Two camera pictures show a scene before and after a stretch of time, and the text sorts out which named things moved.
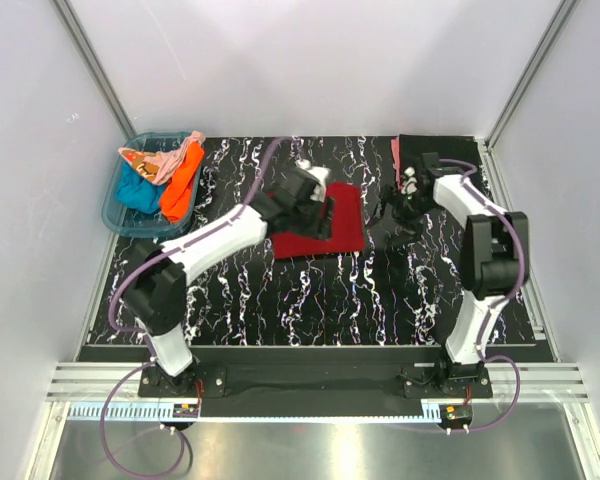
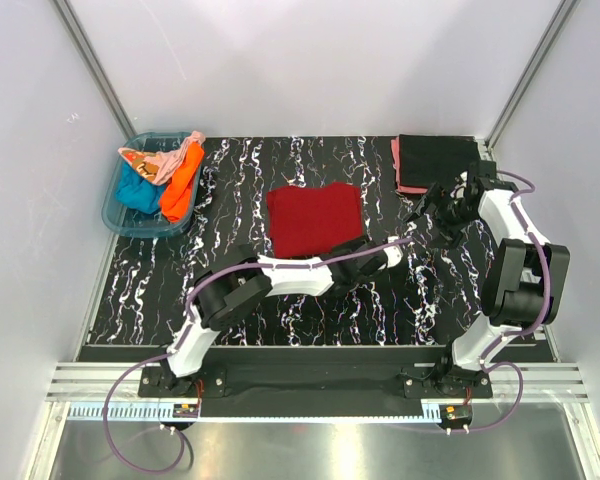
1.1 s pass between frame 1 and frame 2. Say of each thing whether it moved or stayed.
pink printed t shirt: stayed
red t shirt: stayed
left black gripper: moved
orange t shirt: stayed
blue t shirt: stayed
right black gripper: moved
